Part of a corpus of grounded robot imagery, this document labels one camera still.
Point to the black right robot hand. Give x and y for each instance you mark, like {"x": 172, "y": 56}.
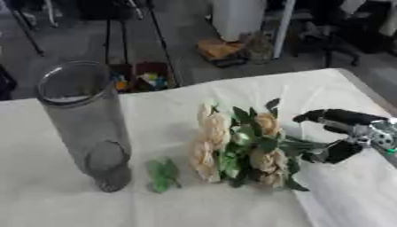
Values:
{"x": 345, "y": 116}

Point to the cream artificial flower bouquet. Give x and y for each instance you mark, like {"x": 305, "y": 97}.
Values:
{"x": 243, "y": 144}

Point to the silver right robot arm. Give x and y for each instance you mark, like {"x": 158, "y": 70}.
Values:
{"x": 382, "y": 136}

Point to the tall grey glass vase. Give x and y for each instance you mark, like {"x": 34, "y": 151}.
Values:
{"x": 82, "y": 124}

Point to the black office chair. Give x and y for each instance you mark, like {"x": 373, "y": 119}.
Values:
{"x": 336, "y": 32}

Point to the white table leg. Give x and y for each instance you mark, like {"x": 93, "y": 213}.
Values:
{"x": 283, "y": 29}

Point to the tan cardboard box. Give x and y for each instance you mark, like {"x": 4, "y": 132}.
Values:
{"x": 221, "y": 49}

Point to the white cylindrical bin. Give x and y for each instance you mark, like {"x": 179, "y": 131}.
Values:
{"x": 236, "y": 18}

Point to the loose green leaf sprig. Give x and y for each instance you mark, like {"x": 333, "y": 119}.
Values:
{"x": 163, "y": 175}

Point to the box of colourful items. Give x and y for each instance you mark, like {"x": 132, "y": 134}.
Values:
{"x": 146, "y": 77}

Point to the black tripod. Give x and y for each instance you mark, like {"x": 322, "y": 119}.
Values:
{"x": 135, "y": 38}

